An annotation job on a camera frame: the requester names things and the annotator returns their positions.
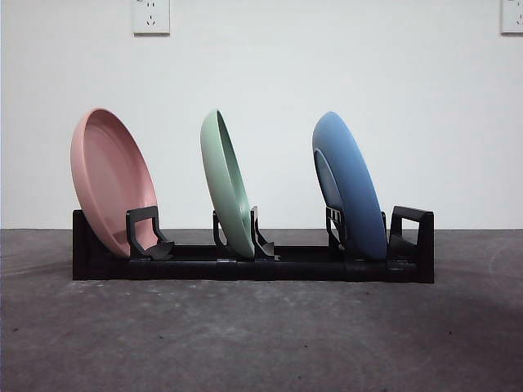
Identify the green round plate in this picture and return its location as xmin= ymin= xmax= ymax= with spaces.
xmin=199 ymin=109 xmax=257 ymax=260

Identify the blue round plate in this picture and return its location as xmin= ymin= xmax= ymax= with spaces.
xmin=312 ymin=110 xmax=388 ymax=261

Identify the pink round plate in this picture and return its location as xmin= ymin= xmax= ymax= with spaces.
xmin=69 ymin=108 xmax=159 ymax=261

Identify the black plastic plate rack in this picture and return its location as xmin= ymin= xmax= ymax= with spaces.
xmin=72 ymin=204 xmax=436 ymax=284

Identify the white wall socket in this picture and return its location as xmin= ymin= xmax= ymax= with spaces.
xmin=500 ymin=0 xmax=523 ymax=35
xmin=132 ymin=0 xmax=171 ymax=35

